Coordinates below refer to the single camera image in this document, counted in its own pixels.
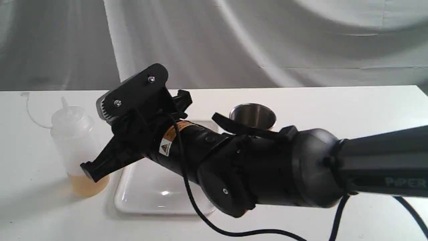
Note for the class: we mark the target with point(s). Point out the white plastic tray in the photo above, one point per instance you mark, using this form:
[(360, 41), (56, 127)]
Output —
[(146, 188)]

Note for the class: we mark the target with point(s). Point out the grey fabric backdrop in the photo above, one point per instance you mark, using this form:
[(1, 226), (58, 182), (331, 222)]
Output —
[(96, 44)]

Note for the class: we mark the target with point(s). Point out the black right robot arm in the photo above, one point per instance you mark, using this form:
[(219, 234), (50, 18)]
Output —
[(236, 172)]

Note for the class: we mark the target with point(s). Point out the clear squeeze bottle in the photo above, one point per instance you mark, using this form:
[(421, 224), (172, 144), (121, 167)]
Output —
[(73, 133)]

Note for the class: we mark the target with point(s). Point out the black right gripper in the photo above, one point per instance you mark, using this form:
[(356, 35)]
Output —
[(184, 147)]

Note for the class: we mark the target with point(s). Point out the stainless steel cup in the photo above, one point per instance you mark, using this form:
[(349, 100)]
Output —
[(254, 115)]

